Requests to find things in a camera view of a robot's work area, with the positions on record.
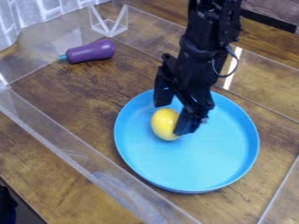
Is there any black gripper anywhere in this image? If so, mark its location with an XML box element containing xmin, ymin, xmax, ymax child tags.
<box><xmin>154</xmin><ymin>36</ymin><xmax>238</xmax><ymax>137</ymax></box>

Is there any yellow lemon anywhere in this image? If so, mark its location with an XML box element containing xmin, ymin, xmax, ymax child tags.
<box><xmin>151</xmin><ymin>108</ymin><xmax>179</xmax><ymax>141</ymax></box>

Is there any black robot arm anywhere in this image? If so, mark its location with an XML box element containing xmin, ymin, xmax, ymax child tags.
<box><xmin>154</xmin><ymin>0</ymin><xmax>242</xmax><ymax>136</ymax></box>

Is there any blue round tray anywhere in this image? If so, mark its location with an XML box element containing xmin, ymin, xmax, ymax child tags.
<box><xmin>115</xmin><ymin>90</ymin><xmax>259</xmax><ymax>193</ymax></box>

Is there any purple toy eggplant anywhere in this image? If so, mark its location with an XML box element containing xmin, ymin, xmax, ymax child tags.
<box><xmin>59</xmin><ymin>39</ymin><xmax>117</xmax><ymax>64</ymax></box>

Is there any clear acrylic barrier wall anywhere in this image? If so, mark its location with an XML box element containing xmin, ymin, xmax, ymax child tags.
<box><xmin>0</xmin><ymin>0</ymin><xmax>299</xmax><ymax>224</ymax></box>

